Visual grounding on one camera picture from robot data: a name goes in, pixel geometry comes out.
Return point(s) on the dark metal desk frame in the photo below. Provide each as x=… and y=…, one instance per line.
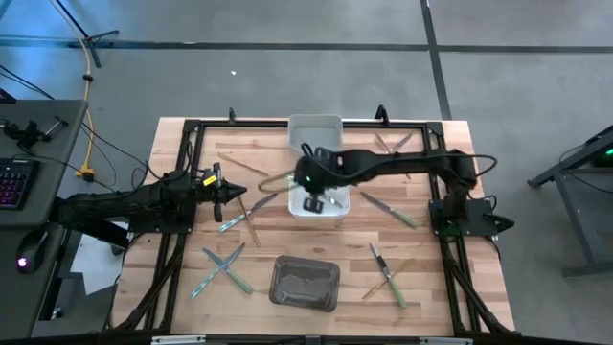
x=586, y=269

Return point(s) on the silver metal bracket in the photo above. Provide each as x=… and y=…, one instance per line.
x=178, y=340
x=445, y=341

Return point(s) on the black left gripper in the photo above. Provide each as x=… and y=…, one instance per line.
x=218, y=208

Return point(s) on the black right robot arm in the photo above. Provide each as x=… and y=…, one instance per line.
x=407, y=162

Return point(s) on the black desk mount clamp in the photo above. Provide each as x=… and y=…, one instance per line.
x=29, y=134

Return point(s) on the dark smoked plastic bin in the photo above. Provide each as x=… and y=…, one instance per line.
x=301, y=285

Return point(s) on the wooden knife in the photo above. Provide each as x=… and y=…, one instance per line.
x=242, y=165

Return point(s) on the black tripod stand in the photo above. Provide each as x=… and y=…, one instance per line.
x=93, y=40

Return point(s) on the grey translucent plastic bin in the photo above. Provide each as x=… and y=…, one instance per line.
x=313, y=127

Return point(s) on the black device green light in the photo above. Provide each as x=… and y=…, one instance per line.
x=607, y=155

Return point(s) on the black aluminium table frame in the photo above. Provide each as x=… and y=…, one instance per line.
x=239, y=124

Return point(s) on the black desk support bar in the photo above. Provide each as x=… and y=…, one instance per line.
x=110, y=237

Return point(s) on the black table clamp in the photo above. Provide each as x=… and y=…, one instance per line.
x=381, y=114
x=232, y=115

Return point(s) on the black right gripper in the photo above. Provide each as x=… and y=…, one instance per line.
x=316, y=177

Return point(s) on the white plastic bin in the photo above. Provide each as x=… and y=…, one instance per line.
x=335, y=211

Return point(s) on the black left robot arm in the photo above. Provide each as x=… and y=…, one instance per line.
x=143, y=199

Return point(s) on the yellow tape tag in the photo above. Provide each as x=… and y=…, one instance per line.
x=210, y=180

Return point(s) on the black backlit keyboard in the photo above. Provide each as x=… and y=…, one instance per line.
x=16, y=184

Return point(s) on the black computer mouse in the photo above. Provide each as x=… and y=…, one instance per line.
x=31, y=249

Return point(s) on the grey desk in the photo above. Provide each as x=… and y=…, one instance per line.
x=57, y=158

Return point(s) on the wooden utensil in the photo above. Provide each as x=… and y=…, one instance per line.
x=382, y=143
x=249, y=223

